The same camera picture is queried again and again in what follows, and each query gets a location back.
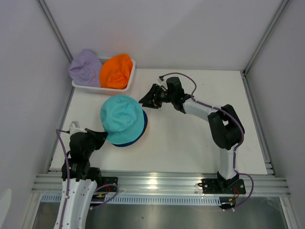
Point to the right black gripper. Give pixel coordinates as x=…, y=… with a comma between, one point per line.
x=149, y=100

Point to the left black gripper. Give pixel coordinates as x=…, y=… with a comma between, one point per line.
x=100, y=137

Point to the dark blue bucket hat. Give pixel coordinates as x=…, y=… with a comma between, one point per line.
x=131, y=143

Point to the teal bucket hat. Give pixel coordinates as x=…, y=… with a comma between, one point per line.
x=123, y=119

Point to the orange bucket hat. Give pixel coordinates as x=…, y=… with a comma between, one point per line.
x=115, y=72

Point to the lavender bucket hat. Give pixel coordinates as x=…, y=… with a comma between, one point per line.
x=85, y=69

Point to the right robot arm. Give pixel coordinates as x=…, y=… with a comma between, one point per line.
x=225, y=126

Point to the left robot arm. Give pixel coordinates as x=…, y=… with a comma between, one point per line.
x=79, y=179

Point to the white plastic bin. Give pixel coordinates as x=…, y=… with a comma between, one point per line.
x=108, y=91

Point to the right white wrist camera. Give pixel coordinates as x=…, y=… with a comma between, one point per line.
x=161, y=81

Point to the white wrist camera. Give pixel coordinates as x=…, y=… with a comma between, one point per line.
x=161, y=81
x=75, y=128

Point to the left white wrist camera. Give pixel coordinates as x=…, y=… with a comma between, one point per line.
x=75, y=128

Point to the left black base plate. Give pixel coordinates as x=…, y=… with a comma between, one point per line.
x=107, y=181

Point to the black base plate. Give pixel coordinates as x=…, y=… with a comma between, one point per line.
x=107, y=181
x=216, y=186

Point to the white slotted cable duct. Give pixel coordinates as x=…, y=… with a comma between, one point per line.
x=166, y=200

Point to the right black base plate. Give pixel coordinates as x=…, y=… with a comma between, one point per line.
x=216, y=186

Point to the aluminium mounting rail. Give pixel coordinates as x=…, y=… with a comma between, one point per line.
x=165, y=184

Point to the right aluminium table rail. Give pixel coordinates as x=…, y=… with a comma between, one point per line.
x=259, y=129

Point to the left aluminium frame post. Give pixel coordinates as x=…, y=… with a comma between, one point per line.
x=54, y=28

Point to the aluminium frame post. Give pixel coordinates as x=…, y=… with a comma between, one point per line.
x=280, y=11
x=54, y=28

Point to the right aluminium frame post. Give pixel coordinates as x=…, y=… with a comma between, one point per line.
x=280, y=11

